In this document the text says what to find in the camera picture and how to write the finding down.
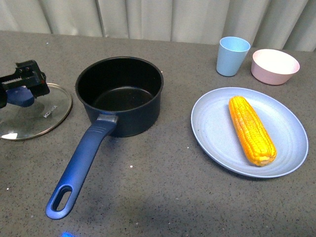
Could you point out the glass lid blue knob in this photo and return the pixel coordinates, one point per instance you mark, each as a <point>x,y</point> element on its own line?
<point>25,117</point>

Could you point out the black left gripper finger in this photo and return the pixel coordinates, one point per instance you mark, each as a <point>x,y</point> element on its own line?
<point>26,74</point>

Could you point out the light blue plate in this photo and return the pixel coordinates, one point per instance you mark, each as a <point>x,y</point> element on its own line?
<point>213,128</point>

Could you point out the light blue cup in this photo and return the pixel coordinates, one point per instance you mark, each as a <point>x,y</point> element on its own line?
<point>231,54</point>

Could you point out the pink bowl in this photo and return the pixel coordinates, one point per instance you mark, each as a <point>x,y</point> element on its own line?
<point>273,67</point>

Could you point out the white curtain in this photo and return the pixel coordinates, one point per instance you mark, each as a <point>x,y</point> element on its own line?
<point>277,24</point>

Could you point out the dark blue saucepan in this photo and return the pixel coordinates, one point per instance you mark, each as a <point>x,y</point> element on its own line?
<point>121,96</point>

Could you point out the yellow corn cob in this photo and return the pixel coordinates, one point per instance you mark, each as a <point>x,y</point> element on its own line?
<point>257,144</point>

